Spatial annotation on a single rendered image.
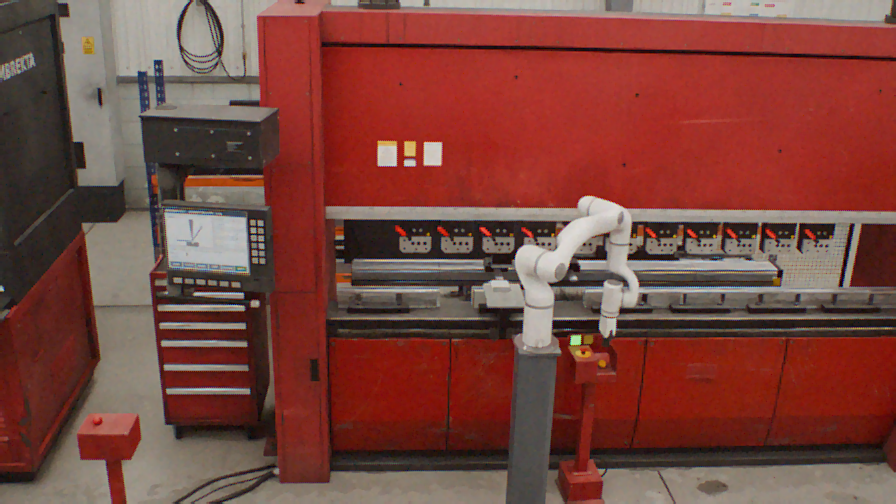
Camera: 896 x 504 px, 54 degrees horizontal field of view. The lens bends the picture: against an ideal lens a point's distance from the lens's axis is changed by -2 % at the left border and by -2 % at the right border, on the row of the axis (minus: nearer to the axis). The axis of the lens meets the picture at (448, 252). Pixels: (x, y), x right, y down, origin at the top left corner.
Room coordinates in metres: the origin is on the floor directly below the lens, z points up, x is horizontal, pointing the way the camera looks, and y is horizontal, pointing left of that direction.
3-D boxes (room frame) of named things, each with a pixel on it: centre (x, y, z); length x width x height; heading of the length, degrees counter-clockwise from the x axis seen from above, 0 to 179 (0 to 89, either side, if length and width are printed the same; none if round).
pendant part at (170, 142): (3.47, 0.96, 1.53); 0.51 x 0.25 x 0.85; 83
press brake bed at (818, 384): (4.05, -0.92, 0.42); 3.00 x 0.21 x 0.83; 94
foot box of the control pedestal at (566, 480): (3.73, -0.70, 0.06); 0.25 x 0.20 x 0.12; 8
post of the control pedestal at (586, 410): (3.76, -0.69, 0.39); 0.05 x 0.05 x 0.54; 8
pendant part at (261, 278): (3.38, 0.92, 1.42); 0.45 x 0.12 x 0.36; 83
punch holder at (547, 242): (4.06, -0.44, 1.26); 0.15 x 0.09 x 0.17; 94
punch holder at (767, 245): (4.14, -1.64, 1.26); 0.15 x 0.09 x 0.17; 94
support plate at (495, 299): (3.91, -0.27, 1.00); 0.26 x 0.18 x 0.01; 4
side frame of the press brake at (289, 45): (4.17, 0.72, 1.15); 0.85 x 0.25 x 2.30; 4
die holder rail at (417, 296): (4.02, 0.28, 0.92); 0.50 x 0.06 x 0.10; 94
